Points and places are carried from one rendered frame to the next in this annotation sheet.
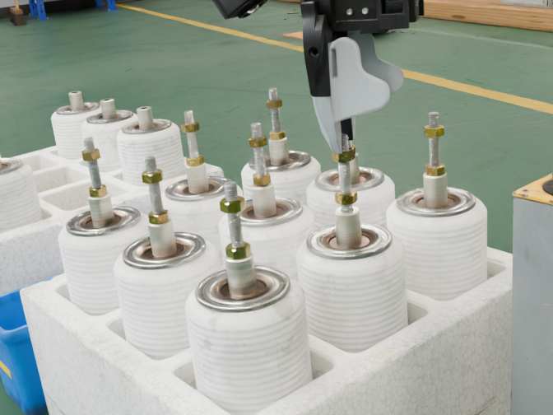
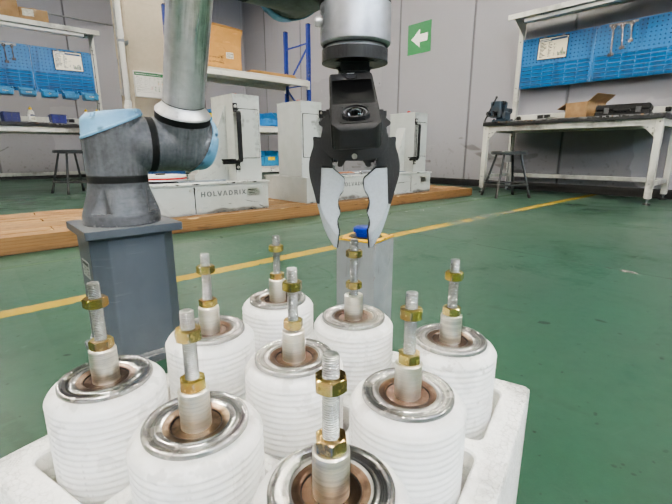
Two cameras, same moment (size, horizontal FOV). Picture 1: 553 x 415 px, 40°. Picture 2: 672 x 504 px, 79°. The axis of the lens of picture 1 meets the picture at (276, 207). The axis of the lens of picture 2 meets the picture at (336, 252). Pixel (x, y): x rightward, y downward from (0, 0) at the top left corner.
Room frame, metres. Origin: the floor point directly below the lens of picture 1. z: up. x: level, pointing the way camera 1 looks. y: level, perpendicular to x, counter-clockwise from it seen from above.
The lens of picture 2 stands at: (0.79, 0.37, 0.45)
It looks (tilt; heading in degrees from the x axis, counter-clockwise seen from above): 14 degrees down; 249
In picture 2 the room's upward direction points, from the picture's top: straight up
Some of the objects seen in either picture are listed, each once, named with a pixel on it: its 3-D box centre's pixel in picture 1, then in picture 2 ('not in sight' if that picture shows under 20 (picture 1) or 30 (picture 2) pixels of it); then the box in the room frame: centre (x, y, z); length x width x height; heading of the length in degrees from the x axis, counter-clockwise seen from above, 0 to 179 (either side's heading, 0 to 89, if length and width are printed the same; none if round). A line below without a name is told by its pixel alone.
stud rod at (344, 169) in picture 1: (345, 177); (353, 270); (0.61, -0.06, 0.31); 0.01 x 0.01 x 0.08
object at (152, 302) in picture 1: (178, 338); (403, 485); (0.63, 0.10, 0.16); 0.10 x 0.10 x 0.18
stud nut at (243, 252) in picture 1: (238, 249); (451, 310); (0.54, 0.03, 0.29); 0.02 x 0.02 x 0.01; 40
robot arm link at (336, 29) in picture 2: not in sight; (352, 30); (0.61, -0.08, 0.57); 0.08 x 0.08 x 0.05
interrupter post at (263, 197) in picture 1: (263, 200); (293, 345); (0.70, 0.01, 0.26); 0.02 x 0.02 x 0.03
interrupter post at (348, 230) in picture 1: (348, 227); (353, 307); (0.61, -0.06, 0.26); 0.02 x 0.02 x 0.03
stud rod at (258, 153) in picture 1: (259, 161); (292, 306); (0.70, 0.01, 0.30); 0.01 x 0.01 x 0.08
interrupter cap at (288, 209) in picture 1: (265, 212); (294, 357); (0.70, 0.01, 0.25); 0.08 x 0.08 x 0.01
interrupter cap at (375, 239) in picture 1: (349, 241); (353, 317); (0.61, -0.06, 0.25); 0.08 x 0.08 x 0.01
